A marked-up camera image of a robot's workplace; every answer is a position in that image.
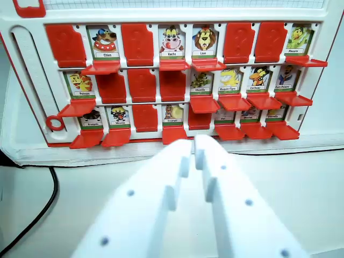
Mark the white mat under board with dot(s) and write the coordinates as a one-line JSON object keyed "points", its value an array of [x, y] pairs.
{"points": [[80, 154]]}

